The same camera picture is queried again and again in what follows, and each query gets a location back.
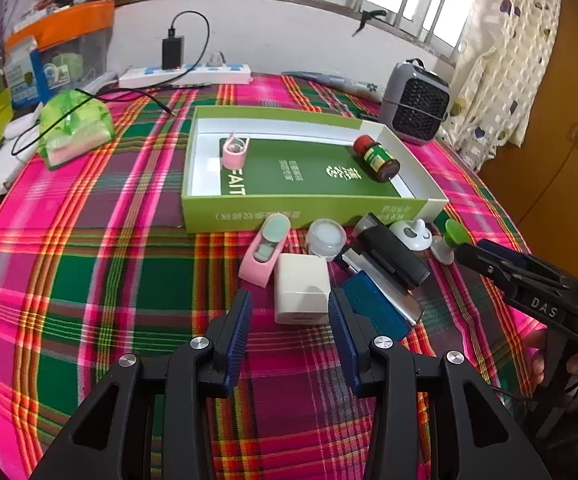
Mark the patterned cream curtain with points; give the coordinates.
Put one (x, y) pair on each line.
(509, 60)

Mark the white USB charger cube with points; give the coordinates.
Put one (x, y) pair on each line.
(300, 285)

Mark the blue USB stick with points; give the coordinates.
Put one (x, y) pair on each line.
(376, 307)

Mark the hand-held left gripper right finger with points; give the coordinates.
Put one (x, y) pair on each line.
(341, 332)

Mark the grey folded umbrella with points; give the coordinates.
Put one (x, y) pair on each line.
(334, 82)

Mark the brown bottle red cap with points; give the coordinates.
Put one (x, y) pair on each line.
(376, 159)

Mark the pink and green holder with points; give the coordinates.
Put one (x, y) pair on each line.
(261, 257)

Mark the black power adapter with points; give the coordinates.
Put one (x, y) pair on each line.
(173, 52)

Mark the white round hook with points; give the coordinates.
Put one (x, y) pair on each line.
(411, 235)

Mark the pink plastic clip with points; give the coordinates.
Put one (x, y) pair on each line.
(234, 155)

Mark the green tissue pack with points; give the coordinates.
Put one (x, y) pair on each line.
(76, 127)

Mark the black window hook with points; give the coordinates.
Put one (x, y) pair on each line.
(369, 16)

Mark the white plug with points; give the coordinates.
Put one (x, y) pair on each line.
(215, 60)

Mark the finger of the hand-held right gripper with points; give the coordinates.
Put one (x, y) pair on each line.
(484, 262)
(509, 256)

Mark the white power strip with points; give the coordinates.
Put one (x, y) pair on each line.
(189, 76)

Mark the grey desktop fan heater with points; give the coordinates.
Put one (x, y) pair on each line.
(416, 102)

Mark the plaid pink green tablecloth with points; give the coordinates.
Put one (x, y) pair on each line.
(94, 260)

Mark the green cardboard box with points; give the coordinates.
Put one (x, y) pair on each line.
(289, 175)

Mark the translucent white round jar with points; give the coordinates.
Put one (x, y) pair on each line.
(325, 239)

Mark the black battery charger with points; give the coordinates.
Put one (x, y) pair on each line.
(394, 257)

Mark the blue and white carton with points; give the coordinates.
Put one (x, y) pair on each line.
(24, 75)

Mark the clear bin orange lid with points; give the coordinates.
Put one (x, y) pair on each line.
(69, 35)

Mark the wooden wardrobe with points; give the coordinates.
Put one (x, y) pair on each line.
(559, 125)

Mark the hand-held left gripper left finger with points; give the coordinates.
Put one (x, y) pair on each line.
(237, 332)

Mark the green and white knob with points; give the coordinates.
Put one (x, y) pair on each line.
(449, 237)

